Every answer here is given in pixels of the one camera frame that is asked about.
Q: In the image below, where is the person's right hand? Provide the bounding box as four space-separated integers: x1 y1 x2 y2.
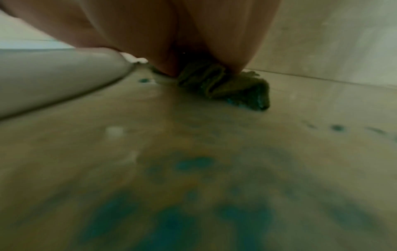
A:
0 0 282 76

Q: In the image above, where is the green cleaning cloth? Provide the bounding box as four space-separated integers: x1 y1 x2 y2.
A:
150 61 271 111

